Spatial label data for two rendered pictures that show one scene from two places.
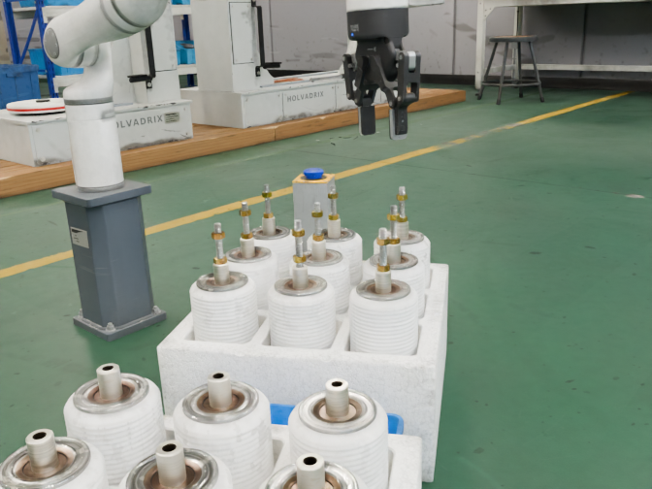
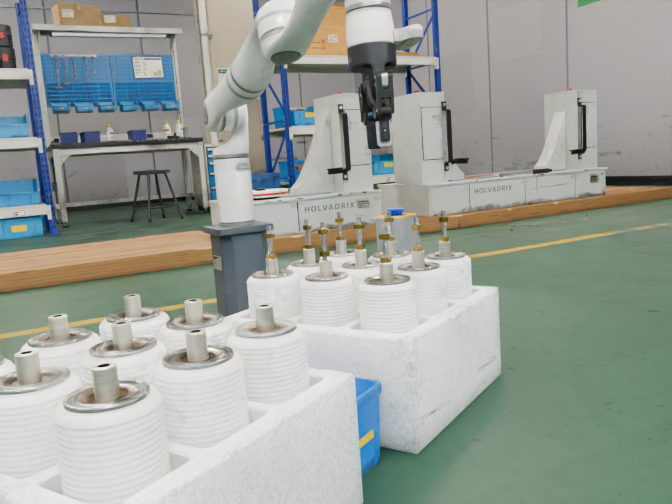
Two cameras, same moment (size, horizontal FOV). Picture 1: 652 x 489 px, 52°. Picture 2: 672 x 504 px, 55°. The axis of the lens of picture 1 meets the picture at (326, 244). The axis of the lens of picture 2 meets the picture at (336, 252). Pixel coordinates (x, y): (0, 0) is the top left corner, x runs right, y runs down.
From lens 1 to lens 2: 0.41 m
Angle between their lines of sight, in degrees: 22
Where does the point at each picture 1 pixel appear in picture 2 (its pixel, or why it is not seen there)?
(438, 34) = (655, 136)
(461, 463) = (453, 446)
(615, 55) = not seen: outside the picture
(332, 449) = (243, 348)
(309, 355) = (319, 329)
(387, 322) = (380, 303)
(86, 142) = (225, 187)
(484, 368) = (529, 387)
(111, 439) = not seen: hidden behind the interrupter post
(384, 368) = (372, 340)
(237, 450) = not seen: hidden behind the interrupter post
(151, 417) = (153, 333)
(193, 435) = (163, 336)
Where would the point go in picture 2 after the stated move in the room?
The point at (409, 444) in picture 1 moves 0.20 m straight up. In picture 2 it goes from (339, 376) to (328, 218)
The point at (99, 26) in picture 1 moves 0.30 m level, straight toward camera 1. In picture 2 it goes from (227, 95) to (191, 79)
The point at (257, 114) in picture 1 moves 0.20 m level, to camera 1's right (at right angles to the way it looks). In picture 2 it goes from (443, 204) to (478, 203)
